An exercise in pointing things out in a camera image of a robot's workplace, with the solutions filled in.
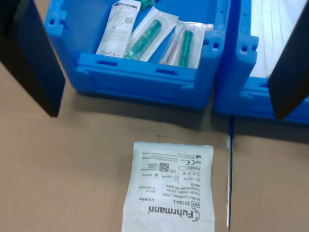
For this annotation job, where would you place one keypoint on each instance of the blue bin with face masks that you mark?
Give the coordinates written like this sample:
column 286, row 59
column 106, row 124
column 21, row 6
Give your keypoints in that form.
column 241, row 96

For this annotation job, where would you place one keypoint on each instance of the brown cardboard sheet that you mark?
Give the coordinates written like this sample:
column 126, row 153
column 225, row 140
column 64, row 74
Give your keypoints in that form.
column 268, row 174
column 60, row 169

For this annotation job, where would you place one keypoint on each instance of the white printed flat packet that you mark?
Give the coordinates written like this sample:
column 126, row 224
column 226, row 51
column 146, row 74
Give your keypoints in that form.
column 118, row 29

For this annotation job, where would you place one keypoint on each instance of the blue bin with syringe packets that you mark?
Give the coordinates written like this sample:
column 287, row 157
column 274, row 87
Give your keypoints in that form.
column 144, row 84

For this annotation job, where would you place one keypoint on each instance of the white Fuhrmann gauze packet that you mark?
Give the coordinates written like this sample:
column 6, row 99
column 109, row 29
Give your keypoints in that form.
column 169, row 188

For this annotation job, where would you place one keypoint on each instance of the stack of white face masks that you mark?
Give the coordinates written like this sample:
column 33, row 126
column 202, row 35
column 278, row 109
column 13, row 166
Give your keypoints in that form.
column 265, row 36

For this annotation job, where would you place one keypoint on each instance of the clear packet with green syringe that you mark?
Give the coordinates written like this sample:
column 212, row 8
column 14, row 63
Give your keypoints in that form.
column 147, row 36

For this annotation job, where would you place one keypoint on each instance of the clear packet with red tube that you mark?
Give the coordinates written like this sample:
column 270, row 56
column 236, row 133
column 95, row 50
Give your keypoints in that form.
column 186, row 43

